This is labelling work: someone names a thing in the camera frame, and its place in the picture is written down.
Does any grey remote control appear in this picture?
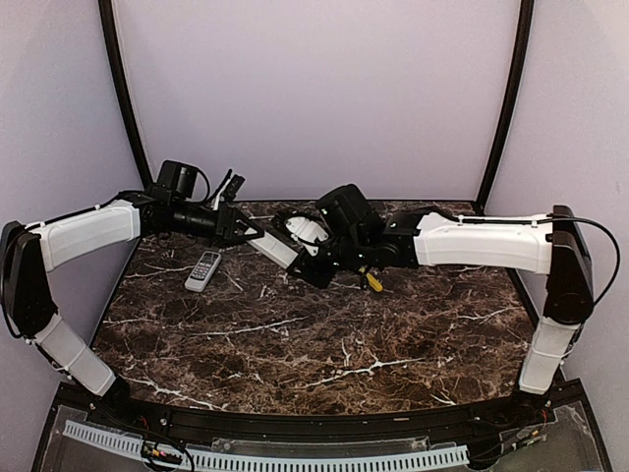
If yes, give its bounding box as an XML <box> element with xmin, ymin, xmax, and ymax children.
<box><xmin>185</xmin><ymin>251</ymin><xmax>222</xmax><ymax>293</ymax></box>

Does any left black frame post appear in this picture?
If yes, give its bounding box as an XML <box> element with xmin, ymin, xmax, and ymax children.
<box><xmin>97</xmin><ymin>0</ymin><xmax>152</xmax><ymax>188</ymax></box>

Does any yellow handled screwdriver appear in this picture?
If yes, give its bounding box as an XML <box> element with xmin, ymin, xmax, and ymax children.
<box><xmin>360</xmin><ymin>266</ymin><xmax>383</xmax><ymax>293</ymax></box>

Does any black front rail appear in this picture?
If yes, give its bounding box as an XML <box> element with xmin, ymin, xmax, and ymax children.
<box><xmin>57</xmin><ymin>380</ymin><xmax>591</xmax><ymax>445</ymax></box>

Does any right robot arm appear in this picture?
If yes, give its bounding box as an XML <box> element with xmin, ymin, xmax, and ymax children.
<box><xmin>275</xmin><ymin>184</ymin><xmax>600</xmax><ymax>427</ymax></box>

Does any white slotted cable duct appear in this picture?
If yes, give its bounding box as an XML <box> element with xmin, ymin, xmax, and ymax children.
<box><xmin>63</xmin><ymin>420</ymin><xmax>469</xmax><ymax>471</ymax></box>

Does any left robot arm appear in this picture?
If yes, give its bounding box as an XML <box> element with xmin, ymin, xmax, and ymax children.
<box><xmin>1</xmin><ymin>160</ymin><xmax>264</xmax><ymax>429</ymax></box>

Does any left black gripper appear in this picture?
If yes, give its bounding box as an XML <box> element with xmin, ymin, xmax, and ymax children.
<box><xmin>172</xmin><ymin>201</ymin><xmax>265</xmax><ymax>248</ymax></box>

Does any white slim remote control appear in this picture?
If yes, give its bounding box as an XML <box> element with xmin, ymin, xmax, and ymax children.
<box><xmin>245</xmin><ymin>228</ymin><xmax>299</xmax><ymax>269</ymax></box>

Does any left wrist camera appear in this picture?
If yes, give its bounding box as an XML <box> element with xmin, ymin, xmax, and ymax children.
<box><xmin>211</xmin><ymin>169</ymin><xmax>246</xmax><ymax>210</ymax></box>

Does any right black frame post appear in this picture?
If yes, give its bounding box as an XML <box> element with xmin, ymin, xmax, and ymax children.
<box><xmin>475</xmin><ymin>0</ymin><xmax>535</xmax><ymax>213</ymax></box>

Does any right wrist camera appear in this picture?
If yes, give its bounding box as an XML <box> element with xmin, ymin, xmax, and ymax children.
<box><xmin>271</xmin><ymin>211</ymin><xmax>329</xmax><ymax>247</ymax></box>

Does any black frame post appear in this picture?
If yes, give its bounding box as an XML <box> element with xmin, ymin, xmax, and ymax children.
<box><xmin>475</xmin><ymin>0</ymin><xmax>535</xmax><ymax>213</ymax></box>
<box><xmin>97</xmin><ymin>0</ymin><xmax>152</xmax><ymax>188</ymax></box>

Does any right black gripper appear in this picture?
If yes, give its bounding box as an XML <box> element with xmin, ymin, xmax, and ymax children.
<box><xmin>286</xmin><ymin>233</ymin><xmax>369</xmax><ymax>289</ymax></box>

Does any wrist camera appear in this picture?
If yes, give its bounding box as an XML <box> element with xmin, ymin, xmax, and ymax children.
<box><xmin>211</xmin><ymin>169</ymin><xmax>246</xmax><ymax>210</ymax></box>
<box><xmin>271</xmin><ymin>211</ymin><xmax>329</xmax><ymax>247</ymax></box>

